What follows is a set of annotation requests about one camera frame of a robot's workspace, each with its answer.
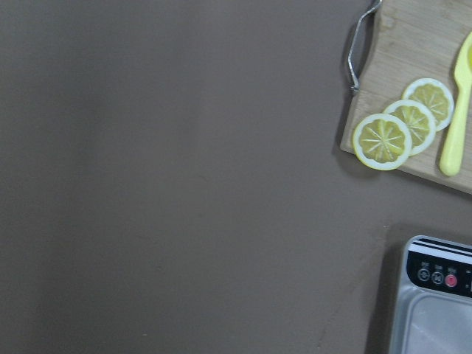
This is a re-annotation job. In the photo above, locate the lemon slice near handle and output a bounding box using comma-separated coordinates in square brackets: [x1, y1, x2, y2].
[352, 114, 412, 171]

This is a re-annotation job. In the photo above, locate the wooden cutting board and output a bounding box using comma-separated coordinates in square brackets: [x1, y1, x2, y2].
[339, 0, 472, 195]

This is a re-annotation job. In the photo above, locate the digital kitchen scale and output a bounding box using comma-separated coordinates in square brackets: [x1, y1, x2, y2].
[388, 235, 471, 353]

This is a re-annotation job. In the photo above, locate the yellow plastic knife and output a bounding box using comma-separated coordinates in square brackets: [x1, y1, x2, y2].
[440, 33, 471, 177]

